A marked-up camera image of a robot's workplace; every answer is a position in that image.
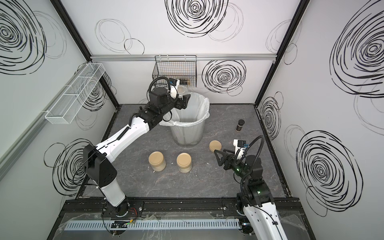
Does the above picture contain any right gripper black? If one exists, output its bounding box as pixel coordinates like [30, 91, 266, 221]
[214, 148, 251, 184]

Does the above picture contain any rice jar tan lid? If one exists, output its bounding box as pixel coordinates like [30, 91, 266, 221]
[149, 152, 166, 172]
[177, 153, 192, 173]

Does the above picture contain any glass rice jar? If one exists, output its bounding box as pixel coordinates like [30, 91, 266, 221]
[177, 85, 190, 98]

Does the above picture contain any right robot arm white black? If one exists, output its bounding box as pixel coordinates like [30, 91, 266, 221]
[214, 150, 288, 240]

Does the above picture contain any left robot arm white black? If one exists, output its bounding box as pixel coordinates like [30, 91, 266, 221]
[83, 87, 191, 217]

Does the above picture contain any white plastic bin liner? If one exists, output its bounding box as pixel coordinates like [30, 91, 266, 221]
[160, 93, 210, 127]

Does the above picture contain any dark bottle in basket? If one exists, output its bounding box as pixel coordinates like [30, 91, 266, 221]
[180, 79, 191, 87]

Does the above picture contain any metal mesh trash bin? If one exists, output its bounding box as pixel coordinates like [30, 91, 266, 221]
[171, 120, 206, 148]

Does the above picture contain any small dark spice bottle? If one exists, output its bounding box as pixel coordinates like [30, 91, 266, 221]
[236, 119, 245, 132]

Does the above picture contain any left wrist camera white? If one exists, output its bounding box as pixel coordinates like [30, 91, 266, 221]
[169, 78, 180, 99]

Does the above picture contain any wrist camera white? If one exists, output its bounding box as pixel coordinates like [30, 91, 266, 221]
[169, 78, 180, 99]
[233, 140, 248, 156]

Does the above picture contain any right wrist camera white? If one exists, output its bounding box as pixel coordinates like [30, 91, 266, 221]
[233, 140, 248, 156]

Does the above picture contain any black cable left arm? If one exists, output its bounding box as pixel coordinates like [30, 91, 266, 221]
[147, 76, 172, 100]

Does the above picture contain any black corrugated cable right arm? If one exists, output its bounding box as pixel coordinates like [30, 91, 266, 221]
[235, 135, 265, 181]

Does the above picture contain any black wire wall basket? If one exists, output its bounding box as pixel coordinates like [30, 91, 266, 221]
[152, 55, 197, 88]

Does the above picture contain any white slotted cable duct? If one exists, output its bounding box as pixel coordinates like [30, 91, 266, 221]
[64, 219, 241, 231]

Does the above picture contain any aluminium wall rail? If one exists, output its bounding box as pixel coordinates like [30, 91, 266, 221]
[91, 53, 277, 62]

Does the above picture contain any white mesh wall shelf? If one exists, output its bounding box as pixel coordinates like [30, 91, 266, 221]
[45, 63, 105, 125]

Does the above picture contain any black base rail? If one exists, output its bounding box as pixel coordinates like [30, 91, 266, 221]
[62, 196, 304, 219]

